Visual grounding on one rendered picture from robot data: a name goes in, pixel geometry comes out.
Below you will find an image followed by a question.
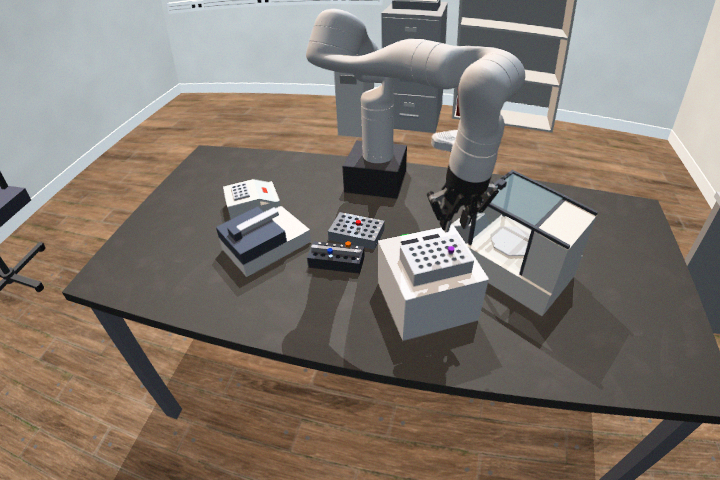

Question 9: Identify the grey balance with glass draft shield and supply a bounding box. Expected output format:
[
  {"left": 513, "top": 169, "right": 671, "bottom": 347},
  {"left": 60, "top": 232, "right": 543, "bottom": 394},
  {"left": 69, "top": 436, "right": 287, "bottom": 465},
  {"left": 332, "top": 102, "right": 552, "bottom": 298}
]
[{"left": 451, "top": 170, "right": 598, "bottom": 316}]

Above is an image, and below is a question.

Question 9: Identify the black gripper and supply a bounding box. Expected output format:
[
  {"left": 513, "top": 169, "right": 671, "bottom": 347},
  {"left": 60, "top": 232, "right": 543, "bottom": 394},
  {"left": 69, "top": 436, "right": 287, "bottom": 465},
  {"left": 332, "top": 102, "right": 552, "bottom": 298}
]
[{"left": 427, "top": 164, "right": 499, "bottom": 233}]

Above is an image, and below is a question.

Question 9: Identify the white tube rack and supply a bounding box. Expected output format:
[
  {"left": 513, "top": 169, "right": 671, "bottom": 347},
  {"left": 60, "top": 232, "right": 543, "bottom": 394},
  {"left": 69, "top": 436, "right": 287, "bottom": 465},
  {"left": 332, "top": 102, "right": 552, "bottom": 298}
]
[{"left": 328, "top": 212, "right": 384, "bottom": 250}]

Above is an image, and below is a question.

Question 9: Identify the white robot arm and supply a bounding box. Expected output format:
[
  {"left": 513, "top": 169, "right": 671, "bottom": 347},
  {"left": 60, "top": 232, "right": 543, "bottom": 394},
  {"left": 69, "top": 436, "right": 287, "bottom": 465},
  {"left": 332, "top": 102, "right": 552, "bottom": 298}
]
[{"left": 306, "top": 9, "right": 525, "bottom": 183}]

